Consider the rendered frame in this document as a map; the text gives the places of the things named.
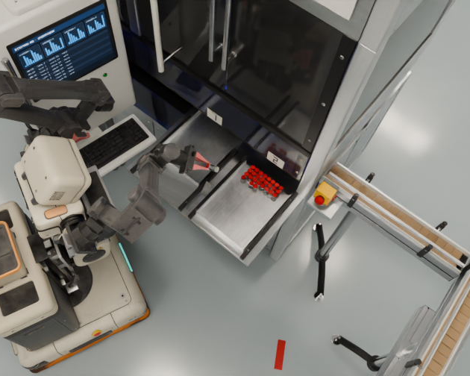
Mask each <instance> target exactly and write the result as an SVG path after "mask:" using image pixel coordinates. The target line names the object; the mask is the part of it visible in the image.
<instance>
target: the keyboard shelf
mask: <svg viewBox="0 0 470 376"><path fill-rule="evenodd" d="M131 118H133V119H134V120H135V121H136V122H137V124H138V125H139V126H140V127H141V128H142V129H143V130H144V131H145V132H146V133H147V134H148V135H149V138H147V139H146V140H144V141H142V142H141V143H139V144H138V145H136V146H134V147H133V148H131V149H130V150H128V151H126V152H125V153H124V154H122V155H120V156H119V157H117V158H116V159H114V160H112V161H111V162H109V163H108V164H107V165H105V166H103V167H101V168H100V169H99V170H98V171H99V173H100V176H101V177H103V176H104V175H106V174H107V173H108V172H110V171H112V170H113V169H115V168H116V167H118V166H120V165H121V164H123V163H124V162H125V161H127V160H129V159H131V158H132V157H133V156H135V155H136V154H138V153H140V152H141V151H143V150H144V149H146V148H148V147H149V146H150V145H152V144H153V143H154V142H155V141H156V140H157V139H156V138H155V136H154V135H153V134H152V133H151V132H150V131H149V130H148V129H147V127H146V126H144V124H143V123H141V121H140V120H139V119H138V118H137V117H136V116H135V115H134V114H131V115H130V116H128V117H126V118H125V119H123V120H122V121H120V122H118V123H116V124H115V125H113V126H111V127H110V128H108V129H107V130H105V131H103V132H102V131H101V129H100V128H99V127H96V128H94V129H92V130H91V131H89V132H88V133H89V134H90V137H89V138H86V139H84V140H81V141H79V142H77V143H76V145H77V147H78V150H80V149H82V148H83V147H84V146H86V145H88V144H90V143H91V142H93V141H95V140H96V139H98V138H99V137H101V136H103V135H105V134H106V133H108V132H109V131H111V130H113V129H114V128H116V127H118V126H119V125H121V124H122V123H124V122H126V121H128V120H129V119H131Z"/></svg>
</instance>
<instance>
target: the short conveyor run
mask: <svg viewBox="0 0 470 376"><path fill-rule="evenodd" d="M374 176H375V173H374V172H371V173H370V175H369V176H368V177H367V179H366V180H363V179H362V178H361V177H359V176H358V175H356V174H354V173H353V172H352V171H351V170H349V169H347V168H346V167H344V166H343V165H342V164H340V163H338V162H335V164H334V165H333V166H332V167H331V169H330V170H329V171H328V173H327V174H326V175H325V177H326V178H327V179H328V180H329V181H331V182H333V183H334V184H336V185H337V186H338V187H340V188H339V190H338V192H337V193H336V194H337V198H339V199H340V200H342V201H344V203H343V204H342V206H343V207H345V208H346V209H347V210H349V211H351V212H352V213H353V214H354V215H356V216H358V217H359V218H360V219H362V220H363V221H364V222H366V223H367V224H369V225H370V226H372V227H373V228H374V229H376V230H377V231H379V232H380V233H382V234H383V235H384V236H386V237H387V238H388V239H390V240H392V241H393V242H394V243H395V244H397V245H399V246H400V247H401V248H403V249H404V250H405V251H407V252H408V253H410V254H411V255H413V256H414V257H415V258H417V259H418V260H420V261H421V262H423V264H425V265H426V266H428V267H429V268H431V269H432V270H434V271H435V272H436V273H438V274H439V275H441V276H442V277H443V278H445V279H446V280H447V281H451V280H453V279H455V278H456V277H458V276H459V275H460V273H461V271H462V270H463V267H464V266H465V264H466V262H467V261H468V259H469V258H470V252H469V251H467V250H465V249H464V248H463V247H462V246H460V245H458V244H457V243H455V242H454V241H453V240H451V239H450V238H448V237H447V236H446V235H444V234H442V233H441V232H440V231H441V230H442V229H443V228H445V226H446V225H448V223H447V222H446V221H444V222H442V223H440V224H439V225H437V226H436V227H435V228H434V227H432V226H431V225H429V224H428V223H426V222H425V221H423V220H422V219H420V218H419V217H418V216H416V215H415V214H413V213H411V212H410V211H409V210H408V209H406V208H405V207H403V206H401V205H400V204H399V203H397V202H396V201H394V200H393V199H391V198H390V197H389V196H387V195H385V194H384V193H382V192H381V191H380V190H378V189H377V188H375V187H374V186H372V185H371V184H370V182H371V181H372V179H373V178H374Z"/></svg>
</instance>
